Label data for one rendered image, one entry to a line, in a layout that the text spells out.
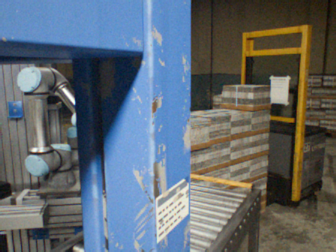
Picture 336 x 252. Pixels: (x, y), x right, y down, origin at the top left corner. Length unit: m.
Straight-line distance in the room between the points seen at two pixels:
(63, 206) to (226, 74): 7.91
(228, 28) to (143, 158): 9.13
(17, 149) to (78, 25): 1.82
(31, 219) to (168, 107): 1.54
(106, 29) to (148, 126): 0.08
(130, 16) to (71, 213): 1.66
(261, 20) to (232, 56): 1.22
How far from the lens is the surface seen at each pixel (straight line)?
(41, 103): 1.60
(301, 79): 3.26
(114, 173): 0.27
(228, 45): 9.30
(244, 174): 2.97
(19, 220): 1.77
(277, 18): 9.04
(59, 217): 1.85
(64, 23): 0.17
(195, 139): 2.36
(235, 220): 1.41
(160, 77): 0.24
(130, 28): 0.22
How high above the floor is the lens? 1.44
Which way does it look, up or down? 10 degrees down
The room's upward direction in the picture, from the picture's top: 1 degrees counter-clockwise
